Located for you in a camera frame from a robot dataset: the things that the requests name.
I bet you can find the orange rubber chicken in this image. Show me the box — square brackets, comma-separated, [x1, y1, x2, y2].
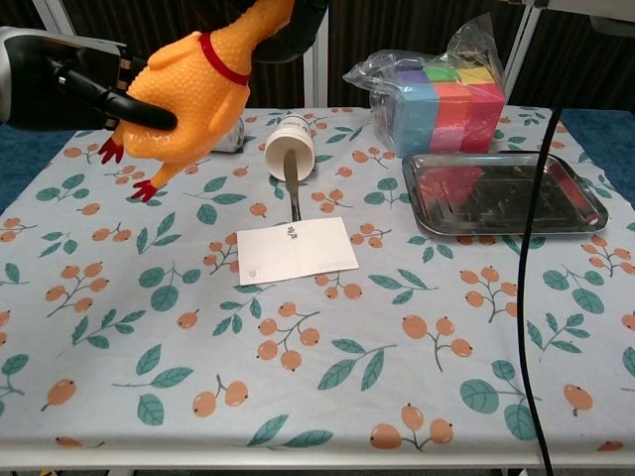
[97, 0, 297, 203]

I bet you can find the blue silver soda can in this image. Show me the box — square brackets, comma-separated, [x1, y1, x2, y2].
[216, 116, 247, 156]

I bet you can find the stainless steel tray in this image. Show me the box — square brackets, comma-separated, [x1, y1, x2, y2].
[401, 151, 610, 237]

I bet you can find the colourful foam block cube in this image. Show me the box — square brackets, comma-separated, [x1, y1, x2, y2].
[394, 63, 506, 156]

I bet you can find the clear plastic bag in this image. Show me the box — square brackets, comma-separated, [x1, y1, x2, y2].
[341, 13, 508, 157]

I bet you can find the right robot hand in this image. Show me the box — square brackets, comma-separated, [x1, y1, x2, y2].
[251, 0, 328, 63]

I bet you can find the floral printed tablecloth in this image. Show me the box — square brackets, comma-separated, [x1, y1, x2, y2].
[0, 106, 635, 455]

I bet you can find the white paper cup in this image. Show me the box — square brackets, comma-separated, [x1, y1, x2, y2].
[264, 114, 318, 182]

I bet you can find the white paper card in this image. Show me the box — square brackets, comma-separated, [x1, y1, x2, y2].
[236, 216, 360, 287]

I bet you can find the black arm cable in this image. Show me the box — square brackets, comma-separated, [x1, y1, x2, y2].
[517, 106, 565, 476]

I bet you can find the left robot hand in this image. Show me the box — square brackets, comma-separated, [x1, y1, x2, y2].
[0, 27, 179, 133]

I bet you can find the metal butter knife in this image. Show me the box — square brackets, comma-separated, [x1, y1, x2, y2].
[282, 150, 305, 222]

